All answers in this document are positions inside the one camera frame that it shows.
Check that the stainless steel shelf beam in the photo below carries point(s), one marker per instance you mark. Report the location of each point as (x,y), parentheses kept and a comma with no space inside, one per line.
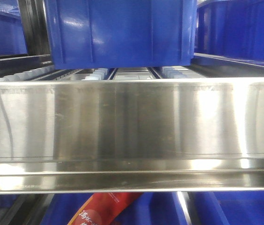
(203,134)

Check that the blue plastic bin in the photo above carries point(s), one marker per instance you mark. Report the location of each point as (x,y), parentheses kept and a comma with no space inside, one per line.
(121,33)
(152,208)

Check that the red snack package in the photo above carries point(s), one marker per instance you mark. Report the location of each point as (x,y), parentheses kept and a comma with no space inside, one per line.
(103,208)

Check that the blue bin at left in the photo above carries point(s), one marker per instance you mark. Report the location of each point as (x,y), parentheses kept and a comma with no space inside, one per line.
(12,40)

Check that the white roller track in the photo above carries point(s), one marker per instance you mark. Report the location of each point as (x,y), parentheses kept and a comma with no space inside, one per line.
(27,75)

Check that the blue bin at right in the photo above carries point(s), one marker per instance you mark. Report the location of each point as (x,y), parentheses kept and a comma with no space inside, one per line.
(231,28)

